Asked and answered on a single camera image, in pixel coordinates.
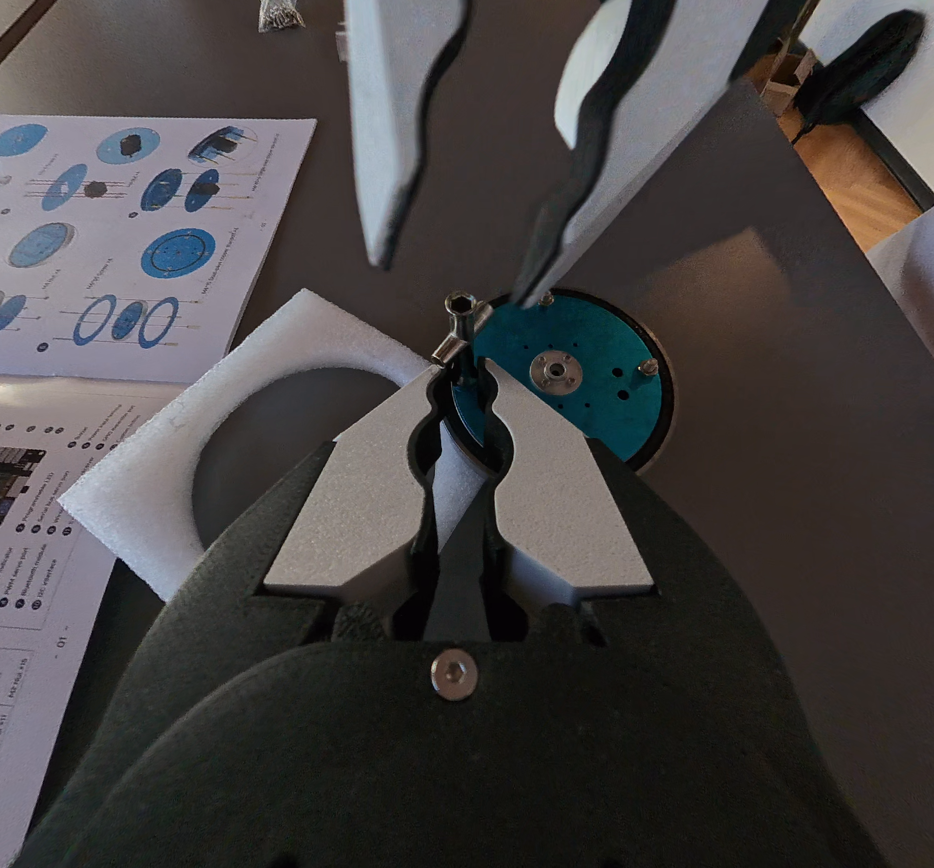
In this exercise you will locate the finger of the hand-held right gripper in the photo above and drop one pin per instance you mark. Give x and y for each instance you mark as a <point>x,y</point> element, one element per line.
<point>700,21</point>
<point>394,43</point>

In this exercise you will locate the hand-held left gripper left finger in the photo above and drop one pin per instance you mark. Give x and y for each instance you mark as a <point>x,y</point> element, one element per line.
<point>350,510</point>

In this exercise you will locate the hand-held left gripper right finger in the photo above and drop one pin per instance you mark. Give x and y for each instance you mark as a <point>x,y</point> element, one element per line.
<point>569,510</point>

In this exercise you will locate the blue disc with black rim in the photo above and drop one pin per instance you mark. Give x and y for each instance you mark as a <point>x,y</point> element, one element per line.
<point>584,328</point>

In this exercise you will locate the metal cross socket wrench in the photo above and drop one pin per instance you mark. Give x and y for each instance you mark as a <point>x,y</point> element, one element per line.
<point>460,306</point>

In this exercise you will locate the person's white t-shirt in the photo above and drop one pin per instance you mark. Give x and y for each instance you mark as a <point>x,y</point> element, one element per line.
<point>839,14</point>

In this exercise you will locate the instruction sheet with blue drawings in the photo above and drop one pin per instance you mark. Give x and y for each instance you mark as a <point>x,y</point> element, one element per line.
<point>241,153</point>

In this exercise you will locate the white foam sheet with hole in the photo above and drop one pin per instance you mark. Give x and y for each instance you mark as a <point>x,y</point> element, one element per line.
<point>131,459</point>

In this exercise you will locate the instruction sheet with circuit board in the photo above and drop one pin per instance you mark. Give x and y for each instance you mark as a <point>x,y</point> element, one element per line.
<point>44,663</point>

